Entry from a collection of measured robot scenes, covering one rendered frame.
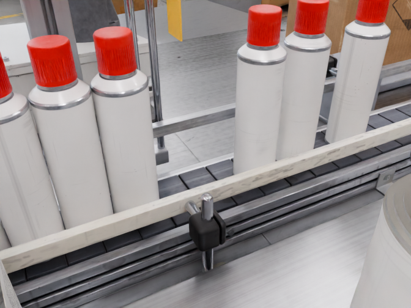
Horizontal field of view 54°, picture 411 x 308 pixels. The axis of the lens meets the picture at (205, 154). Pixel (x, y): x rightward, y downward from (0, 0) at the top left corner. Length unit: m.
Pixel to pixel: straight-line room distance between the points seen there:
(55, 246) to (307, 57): 0.32
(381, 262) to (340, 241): 0.24
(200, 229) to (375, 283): 0.20
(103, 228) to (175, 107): 0.41
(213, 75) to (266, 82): 0.49
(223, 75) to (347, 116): 0.42
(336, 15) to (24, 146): 0.67
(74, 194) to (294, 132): 0.26
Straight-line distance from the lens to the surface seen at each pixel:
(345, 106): 0.55
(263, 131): 0.45
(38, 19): 0.48
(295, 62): 0.46
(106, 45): 0.35
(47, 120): 0.36
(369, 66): 0.53
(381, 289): 0.22
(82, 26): 0.79
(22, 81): 0.71
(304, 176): 0.52
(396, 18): 0.93
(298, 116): 0.49
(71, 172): 0.38
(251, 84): 0.43
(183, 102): 0.79
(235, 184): 0.45
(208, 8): 1.44
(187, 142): 0.67
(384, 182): 0.62
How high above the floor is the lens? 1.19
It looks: 34 degrees down
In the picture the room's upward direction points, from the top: 1 degrees counter-clockwise
